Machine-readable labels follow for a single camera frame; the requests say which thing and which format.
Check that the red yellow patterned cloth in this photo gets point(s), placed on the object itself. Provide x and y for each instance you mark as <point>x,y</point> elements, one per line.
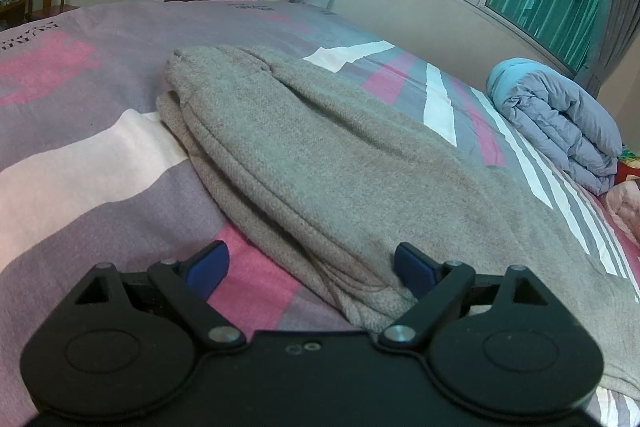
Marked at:
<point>629,162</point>

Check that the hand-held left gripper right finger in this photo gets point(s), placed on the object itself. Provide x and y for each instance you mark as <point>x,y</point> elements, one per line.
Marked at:
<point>412,269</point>

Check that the pink fluffy blanket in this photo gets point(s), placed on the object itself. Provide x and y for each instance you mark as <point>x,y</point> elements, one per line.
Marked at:
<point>625,212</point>

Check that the grey knit pants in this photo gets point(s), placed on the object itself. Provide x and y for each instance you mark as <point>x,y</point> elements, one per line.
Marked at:
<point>320,157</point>

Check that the striped pink grey bed sheet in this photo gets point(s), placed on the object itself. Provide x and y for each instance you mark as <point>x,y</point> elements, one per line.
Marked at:
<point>75,147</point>

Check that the folded light blue quilt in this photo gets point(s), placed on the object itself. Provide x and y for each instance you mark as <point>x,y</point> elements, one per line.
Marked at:
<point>555,117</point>

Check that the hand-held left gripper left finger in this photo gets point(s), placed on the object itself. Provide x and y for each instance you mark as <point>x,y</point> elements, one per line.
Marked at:
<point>207,269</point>

